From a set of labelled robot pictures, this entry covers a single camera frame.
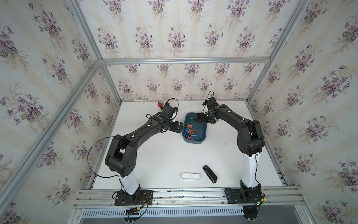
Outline teal plastic storage box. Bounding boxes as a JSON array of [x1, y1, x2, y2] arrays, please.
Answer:
[[182, 113, 207, 144]]

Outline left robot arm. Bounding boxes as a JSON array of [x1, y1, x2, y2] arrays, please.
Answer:
[[104, 107, 184, 196]]

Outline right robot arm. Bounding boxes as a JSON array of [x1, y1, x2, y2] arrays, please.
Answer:
[[196, 97, 265, 196]]

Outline white eraser case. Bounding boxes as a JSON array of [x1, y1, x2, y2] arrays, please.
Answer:
[[181, 173, 200, 180]]

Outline black stapler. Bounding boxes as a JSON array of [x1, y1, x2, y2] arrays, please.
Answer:
[[202, 165, 218, 183]]

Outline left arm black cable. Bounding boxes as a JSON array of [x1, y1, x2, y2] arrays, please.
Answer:
[[87, 136, 121, 179]]

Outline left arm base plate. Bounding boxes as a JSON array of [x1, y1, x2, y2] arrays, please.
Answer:
[[112, 190, 154, 206]]

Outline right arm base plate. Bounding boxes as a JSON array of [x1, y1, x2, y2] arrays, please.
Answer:
[[224, 186, 265, 205]]

